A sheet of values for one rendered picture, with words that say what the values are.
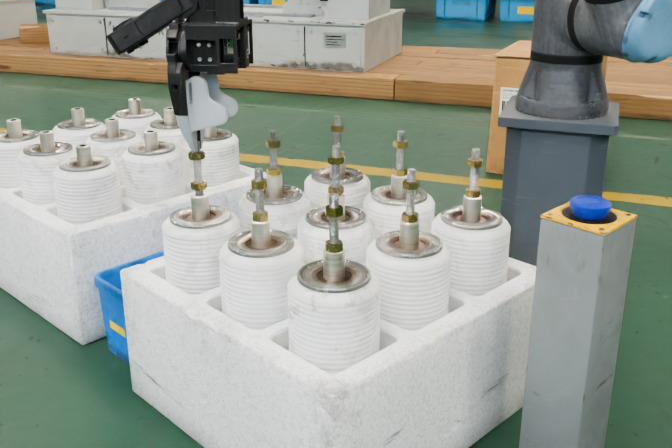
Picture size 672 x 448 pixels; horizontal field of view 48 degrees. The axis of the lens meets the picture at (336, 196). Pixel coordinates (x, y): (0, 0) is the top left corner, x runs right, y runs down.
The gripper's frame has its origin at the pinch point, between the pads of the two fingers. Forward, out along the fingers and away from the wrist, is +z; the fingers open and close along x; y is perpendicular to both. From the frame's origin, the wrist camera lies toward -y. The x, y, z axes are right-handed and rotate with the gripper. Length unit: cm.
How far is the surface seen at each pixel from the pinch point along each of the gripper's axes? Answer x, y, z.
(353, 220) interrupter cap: 1.0, 19.5, 9.7
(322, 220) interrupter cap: 0.7, 15.8, 9.8
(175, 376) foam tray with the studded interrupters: -8.6, -0.8, 27.4
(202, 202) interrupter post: -0.9, 1.3, 7.7
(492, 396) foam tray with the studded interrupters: -3.5, 37.2, 29.8
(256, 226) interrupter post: -8.2, 9.9, 7.4
